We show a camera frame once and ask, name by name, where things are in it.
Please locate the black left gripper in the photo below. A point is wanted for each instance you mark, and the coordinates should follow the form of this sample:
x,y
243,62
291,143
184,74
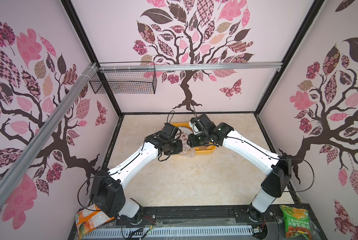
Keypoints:
x,y
179,148

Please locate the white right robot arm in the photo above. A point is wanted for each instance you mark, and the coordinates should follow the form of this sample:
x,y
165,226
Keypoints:
x,y
276,168

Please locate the aluminium rail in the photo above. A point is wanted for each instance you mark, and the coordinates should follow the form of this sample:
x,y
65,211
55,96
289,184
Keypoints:
x,y
193,67
10,180

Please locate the green snack bag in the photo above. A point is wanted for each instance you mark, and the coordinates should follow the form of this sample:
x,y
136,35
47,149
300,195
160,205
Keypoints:
x,y
296,222

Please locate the white vented strip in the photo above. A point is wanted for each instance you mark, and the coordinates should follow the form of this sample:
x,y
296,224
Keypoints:
x,y
169,232

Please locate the orange snack packet left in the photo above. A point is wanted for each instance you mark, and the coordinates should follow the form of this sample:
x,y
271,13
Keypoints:
x,y
90,219

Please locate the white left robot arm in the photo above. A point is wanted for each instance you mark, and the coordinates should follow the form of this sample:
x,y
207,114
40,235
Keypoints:
x,y
108,185

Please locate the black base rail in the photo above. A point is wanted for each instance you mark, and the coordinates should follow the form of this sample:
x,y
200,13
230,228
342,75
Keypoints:
x,y
239,213

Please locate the black wire basket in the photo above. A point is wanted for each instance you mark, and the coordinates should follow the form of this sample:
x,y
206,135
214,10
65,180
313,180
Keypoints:
x,y
125,78

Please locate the aluminium rail left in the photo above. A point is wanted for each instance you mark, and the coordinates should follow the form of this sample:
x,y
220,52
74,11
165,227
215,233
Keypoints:
x,y
10,180

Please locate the yellow plastic bin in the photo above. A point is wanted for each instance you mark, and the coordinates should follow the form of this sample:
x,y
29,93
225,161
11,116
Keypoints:
x,y
199,150

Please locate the aluminium rail back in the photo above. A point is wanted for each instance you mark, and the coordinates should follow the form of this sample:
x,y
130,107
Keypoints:
x,y
193,67

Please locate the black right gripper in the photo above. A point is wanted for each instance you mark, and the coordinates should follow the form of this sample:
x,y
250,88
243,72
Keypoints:
x,y
191,141

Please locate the clear plastic cup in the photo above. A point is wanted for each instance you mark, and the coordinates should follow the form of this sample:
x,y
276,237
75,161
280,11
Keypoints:
x,y
187,151

